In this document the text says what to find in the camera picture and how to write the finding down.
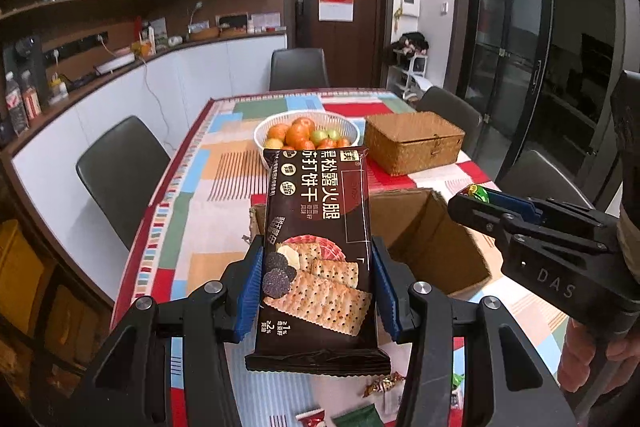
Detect red snack packet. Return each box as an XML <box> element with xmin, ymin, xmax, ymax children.
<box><xmin>295</xmin><ymin>409</ymin><xmax>328</xmax><ymax>427</ymax></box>

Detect white plastic fruit basket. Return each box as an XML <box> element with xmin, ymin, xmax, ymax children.
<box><xmin>253</xmin><ymin>111</ymin><xmax>361</xmax><ymax>168</ymax></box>

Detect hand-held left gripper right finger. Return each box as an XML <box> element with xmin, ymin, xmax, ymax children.
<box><xmin>370</xmin><ymin>237</ymin><xmax>566</xmax><ymax>427</ymax></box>

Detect woven wicker box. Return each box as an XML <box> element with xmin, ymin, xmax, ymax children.
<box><xmin>363</xmin><ymin>110</ymin><xmax>466</xmax><ymax>178</ymax></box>

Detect person's right hand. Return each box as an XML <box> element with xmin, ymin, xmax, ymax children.
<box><xmin>557</xmin><ymin>319</ymin><xmax>640</xmax><ymax>400</ymax></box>

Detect dark green snack packet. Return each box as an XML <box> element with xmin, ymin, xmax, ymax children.
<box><xmin>332</xmin><ymin>403</ymin><xmax>377</xmax><ymax>427</ymax></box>

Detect white lower cabinets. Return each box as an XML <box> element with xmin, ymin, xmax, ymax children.
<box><xmin>10</xmin><ymin>32</ymin><xmax>288</xmax><ymax>303</ymax></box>

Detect yellow storage box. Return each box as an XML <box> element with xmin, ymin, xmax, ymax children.
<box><xmin>0</xmin><ymin>219</ymin><xmax>46</xmax><ymax>333</ymax></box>

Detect brown cardboard box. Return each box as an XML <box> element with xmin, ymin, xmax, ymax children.
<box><xmin>248</xmin><ymin>187</ymin><xmax>493</xmax><ymax>298</ymax></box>

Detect black countertop appliance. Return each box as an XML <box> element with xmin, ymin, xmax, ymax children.
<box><xmin>2</xmin><ymin>36</ymin><xmax>51</xmax><ymax>108</ymax></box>

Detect gold brown wrapped candy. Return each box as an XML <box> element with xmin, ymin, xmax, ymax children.
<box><xmin>362</xmin><ymin>372</ymin><xmax>405</xmax><ymax>398</ymax></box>

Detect dark brown cracker packet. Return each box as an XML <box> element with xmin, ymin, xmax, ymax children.
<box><xmin>245</xmin><ymin>148</ymin><xmax>392</xmax><ymax>375</ymax></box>

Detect clear water bottle red label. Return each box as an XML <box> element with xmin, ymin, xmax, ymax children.
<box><xmin>4</xmin><ymin>72</ymin><xmax>30</xmax><ymax>136</ymax></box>
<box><xmin>20</xmin><ymin>74</ymin><xmax>43</xmax><ymax>122</ymax></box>

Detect green and white snack packet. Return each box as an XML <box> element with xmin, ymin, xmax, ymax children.
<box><xmin>450</xmin><ymin>372</ymin><xmax>466</xmax><ymax>410</ymax></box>

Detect pile of round fruits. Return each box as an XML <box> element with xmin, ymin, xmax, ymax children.
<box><xmin>263</xmin><ymin>117</ymin><xmax>351</xmax><ymax>151</ymax></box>

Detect black framed glass door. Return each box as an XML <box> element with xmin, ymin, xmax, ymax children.
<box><xmin>455</xmin><ymin>0</ymin><xmax>640</xmax><ymax>218</ymax></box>

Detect dark brown door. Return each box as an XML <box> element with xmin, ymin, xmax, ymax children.
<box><xmin>287</xmin><ymin>0</ymin><xmax>396</xmax><ymax>90</ymax></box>

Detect white flat tray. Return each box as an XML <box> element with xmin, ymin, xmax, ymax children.
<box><xmin>94</xmin><ymin>56</ymin><xmax>137</xmax><ymax>76</ymax></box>

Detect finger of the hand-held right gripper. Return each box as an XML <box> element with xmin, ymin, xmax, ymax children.
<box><xmin>447</xmin><ymin>193</ymin><xmax>521</xmax><ymax>253</ymax></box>
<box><xmin>482</xmin><ymin>189</ymin><xmax>601</xmax><ymax>226</ymax></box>

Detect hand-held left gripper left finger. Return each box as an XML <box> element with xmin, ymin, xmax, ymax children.
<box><xmin>70</xmin><ymin>234</ymin><xmax>266</xmax><ymax>427</ymax></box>

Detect dark grey dining chair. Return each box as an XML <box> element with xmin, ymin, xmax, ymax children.
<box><xmin>269</xmin><ymin>48</ymin><xmax>331</xmax><ymax>91</ymax></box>
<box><xmin>415</xmin><ymin>86</ymin><xmax>483</xmax><ymax>152</ymax></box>
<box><xmin>76</xmin><ymin>116</ymin><xmax>172</xmax><ymax>250</ymax></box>
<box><xmin>497</xmin><ymin>150</ymin><xmax>596</xmax><ymax>212</ymax></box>

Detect white shoe rack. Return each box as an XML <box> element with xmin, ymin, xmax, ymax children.
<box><xmin>390</xmin><ymin>49</ymin><xmax>431</xmax><ymax>100</ymax></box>

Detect dark bundle on rack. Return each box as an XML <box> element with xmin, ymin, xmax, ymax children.
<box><xmin>390</xmin><ymin>32</ymin><xmax>430</xmax><ymax>58</ymax></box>

